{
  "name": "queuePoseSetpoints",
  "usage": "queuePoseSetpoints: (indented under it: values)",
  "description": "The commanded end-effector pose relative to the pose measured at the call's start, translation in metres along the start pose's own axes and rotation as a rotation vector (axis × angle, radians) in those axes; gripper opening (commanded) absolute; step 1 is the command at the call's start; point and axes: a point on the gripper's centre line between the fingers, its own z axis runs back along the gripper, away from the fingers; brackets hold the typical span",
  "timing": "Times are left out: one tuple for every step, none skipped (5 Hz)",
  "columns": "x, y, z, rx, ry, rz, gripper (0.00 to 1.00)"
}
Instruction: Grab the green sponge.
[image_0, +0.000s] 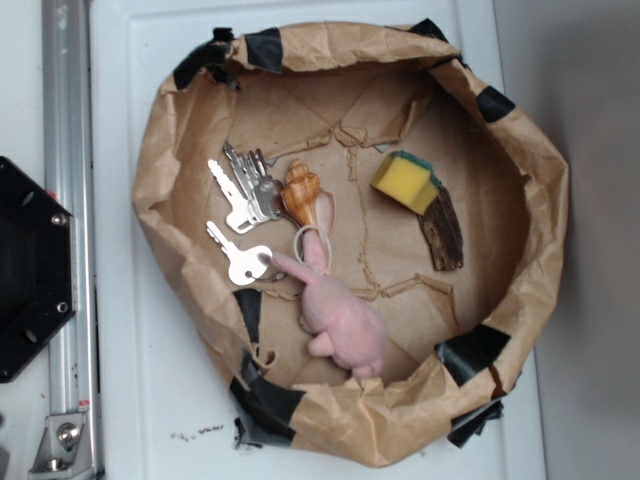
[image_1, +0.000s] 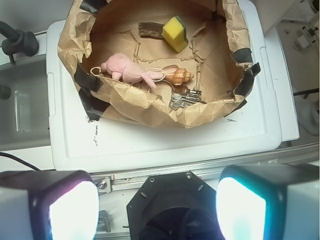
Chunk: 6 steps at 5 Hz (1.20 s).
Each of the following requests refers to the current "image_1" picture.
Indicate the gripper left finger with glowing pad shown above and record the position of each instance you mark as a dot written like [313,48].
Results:
[48,205]

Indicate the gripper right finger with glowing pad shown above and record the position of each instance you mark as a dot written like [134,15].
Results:
[269,202]

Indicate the yellow sponge with green scourer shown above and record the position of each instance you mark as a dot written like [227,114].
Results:
[175,34]

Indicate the white plastic bin lid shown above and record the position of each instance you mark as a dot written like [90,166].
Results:
[110,145]

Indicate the clear plastic container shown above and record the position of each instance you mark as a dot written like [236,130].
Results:
[24,116]

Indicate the silver key bunch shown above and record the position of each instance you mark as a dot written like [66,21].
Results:
[183,97]

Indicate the pink plush toy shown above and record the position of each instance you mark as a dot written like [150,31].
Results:
[119,66]

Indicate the orange striped conch shell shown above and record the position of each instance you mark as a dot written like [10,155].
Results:
[176,75]

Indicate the black clamp knob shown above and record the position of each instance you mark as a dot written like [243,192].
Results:
[18,41]

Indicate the crumpled brown paper bag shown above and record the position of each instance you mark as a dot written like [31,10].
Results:
[218,55]

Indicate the dark brown bark piece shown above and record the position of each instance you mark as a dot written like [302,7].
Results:
[150,30]

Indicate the black octagonal mount plate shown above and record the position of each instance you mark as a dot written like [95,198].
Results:
[177,206]

